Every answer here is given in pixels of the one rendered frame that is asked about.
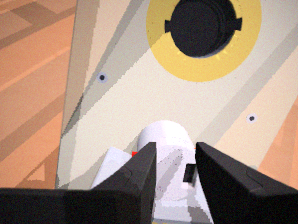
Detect grey cylinder with two slots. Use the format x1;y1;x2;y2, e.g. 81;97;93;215
132;120;200;201

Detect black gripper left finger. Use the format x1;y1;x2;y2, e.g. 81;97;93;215
0;142;157;224

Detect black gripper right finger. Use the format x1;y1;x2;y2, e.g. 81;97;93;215
195;142;298;224

